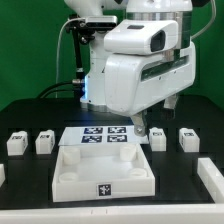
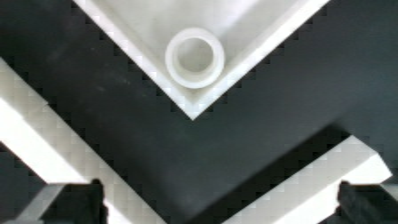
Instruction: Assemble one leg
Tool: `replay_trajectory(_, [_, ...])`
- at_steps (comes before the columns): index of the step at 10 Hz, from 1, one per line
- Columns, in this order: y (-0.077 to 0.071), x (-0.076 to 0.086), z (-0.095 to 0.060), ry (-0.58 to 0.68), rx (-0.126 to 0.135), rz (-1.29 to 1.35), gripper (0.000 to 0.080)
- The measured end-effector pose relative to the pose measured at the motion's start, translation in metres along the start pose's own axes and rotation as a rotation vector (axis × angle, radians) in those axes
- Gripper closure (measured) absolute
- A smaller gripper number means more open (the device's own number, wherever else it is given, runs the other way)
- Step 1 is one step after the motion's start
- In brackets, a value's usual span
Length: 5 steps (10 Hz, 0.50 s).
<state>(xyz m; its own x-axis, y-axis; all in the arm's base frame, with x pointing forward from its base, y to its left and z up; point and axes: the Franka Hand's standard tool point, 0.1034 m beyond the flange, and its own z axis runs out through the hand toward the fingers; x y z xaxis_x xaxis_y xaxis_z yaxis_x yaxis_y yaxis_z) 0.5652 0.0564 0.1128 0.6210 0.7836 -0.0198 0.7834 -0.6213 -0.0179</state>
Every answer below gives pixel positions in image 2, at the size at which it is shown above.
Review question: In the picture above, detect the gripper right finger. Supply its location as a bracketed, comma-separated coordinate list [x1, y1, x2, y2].
[337, 181, 398, 224]

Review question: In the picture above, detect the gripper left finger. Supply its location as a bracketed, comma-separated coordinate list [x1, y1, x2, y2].
[0, 179, 108, 224]

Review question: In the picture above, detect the white square tabletop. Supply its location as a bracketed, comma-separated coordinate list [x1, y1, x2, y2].
[72, 0, 330, 118]

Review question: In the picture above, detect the white L-shaped obstacle fence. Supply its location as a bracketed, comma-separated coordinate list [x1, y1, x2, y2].
[0, 59, 392, 224]

